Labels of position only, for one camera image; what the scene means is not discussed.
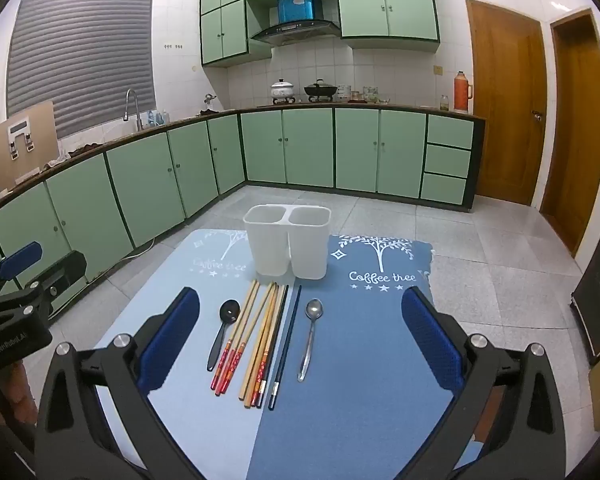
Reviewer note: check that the green wide wall cabinet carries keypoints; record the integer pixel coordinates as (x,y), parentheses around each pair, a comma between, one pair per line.
(385,7)

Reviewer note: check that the red-ended wooden chopstick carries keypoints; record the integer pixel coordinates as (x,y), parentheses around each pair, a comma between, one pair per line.
(241,335)
(233,334)

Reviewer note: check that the person's left hand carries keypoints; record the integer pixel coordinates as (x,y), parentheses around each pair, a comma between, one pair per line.
(20,395)

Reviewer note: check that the range hood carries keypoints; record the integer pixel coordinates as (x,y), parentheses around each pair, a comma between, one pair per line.
(296,27)

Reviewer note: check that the plain wooden chopstick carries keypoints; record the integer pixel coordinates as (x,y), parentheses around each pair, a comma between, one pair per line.
(256,340)

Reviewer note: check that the white bracket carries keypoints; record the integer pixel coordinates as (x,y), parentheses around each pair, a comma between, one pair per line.
(20,132)

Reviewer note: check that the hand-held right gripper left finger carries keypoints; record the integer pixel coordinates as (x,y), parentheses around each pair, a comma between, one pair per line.
(172,340)

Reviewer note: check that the white cooking pot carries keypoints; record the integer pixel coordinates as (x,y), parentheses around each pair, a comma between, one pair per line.
(282,91)

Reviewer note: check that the patterned wooden chopstick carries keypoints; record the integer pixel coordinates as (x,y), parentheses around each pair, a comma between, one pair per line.
(267,340)
(262,340)

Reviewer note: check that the black wok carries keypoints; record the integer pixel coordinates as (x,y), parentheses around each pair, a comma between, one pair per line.
(321,91)

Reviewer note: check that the bottles by sink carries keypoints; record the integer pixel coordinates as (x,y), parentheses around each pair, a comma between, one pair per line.
(157,117)

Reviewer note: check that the green narrow wall cabinet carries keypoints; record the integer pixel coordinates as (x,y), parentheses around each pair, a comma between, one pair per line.
(225,30)

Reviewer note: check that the metal spoon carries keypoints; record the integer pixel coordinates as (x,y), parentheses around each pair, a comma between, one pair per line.
(314,309)

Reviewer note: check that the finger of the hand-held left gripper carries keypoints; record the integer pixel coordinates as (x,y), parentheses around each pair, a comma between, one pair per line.
(20,260)
(62,272)

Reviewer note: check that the orange thermos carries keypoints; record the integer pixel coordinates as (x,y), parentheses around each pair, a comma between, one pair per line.
(461,95)

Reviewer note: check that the blue tree-print placemat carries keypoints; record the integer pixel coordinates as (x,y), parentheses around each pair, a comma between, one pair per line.
(360,410)

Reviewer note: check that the small glass jar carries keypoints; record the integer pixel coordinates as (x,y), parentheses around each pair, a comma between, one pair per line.
(445,103)

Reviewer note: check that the wooden board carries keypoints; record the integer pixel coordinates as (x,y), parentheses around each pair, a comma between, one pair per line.
(35,160)

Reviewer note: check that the grey window blind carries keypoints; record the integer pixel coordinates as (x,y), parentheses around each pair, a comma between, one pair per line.
(80,60)

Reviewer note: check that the green drawer unit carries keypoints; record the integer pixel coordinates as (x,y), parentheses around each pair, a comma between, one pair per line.
(447,160)

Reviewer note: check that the metal kitchen faucet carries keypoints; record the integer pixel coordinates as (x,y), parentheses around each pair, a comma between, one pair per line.
(132,105)

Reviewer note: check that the green stove-side base cabinets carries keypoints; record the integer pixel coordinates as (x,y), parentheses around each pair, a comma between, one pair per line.
(330,147)

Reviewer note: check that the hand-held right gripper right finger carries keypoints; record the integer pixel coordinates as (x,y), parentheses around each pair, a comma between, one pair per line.
(430,340)

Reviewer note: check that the white two-compartment utensil holder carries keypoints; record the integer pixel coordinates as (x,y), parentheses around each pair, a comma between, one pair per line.
(285,240)

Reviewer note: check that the black spoon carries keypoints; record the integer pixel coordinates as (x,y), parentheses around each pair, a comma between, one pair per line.
(229,311)

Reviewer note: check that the glass jar with lid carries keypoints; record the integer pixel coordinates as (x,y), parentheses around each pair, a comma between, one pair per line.
(371,94)
(345,94)

